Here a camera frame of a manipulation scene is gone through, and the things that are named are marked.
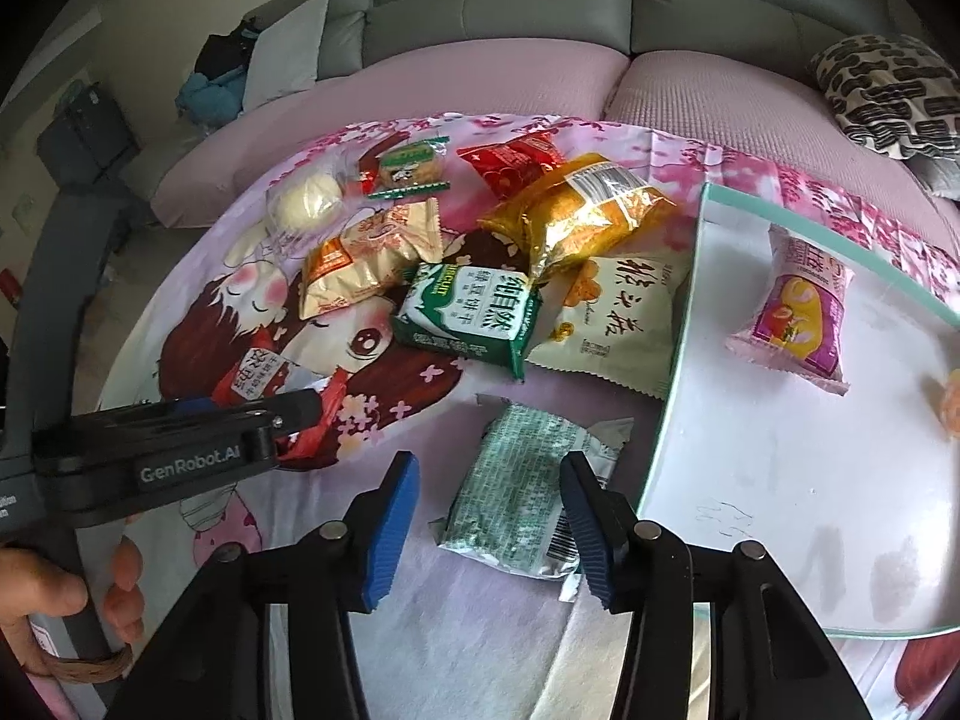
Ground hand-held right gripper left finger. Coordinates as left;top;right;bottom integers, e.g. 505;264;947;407
105;451;421;720

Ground blue cloth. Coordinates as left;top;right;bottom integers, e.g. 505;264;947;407
176;67;248;125

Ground dark cabinet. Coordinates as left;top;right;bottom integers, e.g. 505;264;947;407
37;82;143;188

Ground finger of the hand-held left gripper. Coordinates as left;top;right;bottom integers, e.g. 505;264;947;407
34;388;342;466

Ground black white patterned pillow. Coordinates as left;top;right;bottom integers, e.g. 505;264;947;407
808;34;960;162

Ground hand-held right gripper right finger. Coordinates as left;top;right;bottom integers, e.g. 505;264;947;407
559;451;875;720

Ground dark clothes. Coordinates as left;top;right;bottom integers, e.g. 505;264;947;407
193;15;263;83

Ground orange cream snack packet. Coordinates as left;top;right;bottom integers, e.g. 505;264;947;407
298;196;445;322

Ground pink purple snack packet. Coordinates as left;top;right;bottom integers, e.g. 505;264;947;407
724;225;857;397

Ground brown hair tie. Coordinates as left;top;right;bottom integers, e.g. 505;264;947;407
34;641;136;685

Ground printed pink blanket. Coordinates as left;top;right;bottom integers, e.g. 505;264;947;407
97;112;960;720

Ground grey sofa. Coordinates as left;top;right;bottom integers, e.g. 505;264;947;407
244;0;960;91

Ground glass tray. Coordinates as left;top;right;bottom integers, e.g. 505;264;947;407
634;181;960;642

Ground green white biscuit packet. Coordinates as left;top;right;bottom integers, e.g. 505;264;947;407
390;261;545;383

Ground silver green snack packet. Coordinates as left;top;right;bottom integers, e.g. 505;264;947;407
427;394;635;605

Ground yellow foil snack packet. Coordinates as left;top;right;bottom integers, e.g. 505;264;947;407
476;152;680;286

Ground bun in clear wrapper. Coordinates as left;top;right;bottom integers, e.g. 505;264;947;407
264;161;353;256

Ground person's left hand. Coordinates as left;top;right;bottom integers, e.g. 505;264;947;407
0;540;145;680

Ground red white snack packet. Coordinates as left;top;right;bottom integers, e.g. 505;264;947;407
210;345;350;470

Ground small green red packet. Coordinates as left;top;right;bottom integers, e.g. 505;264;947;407
358;133;451;200

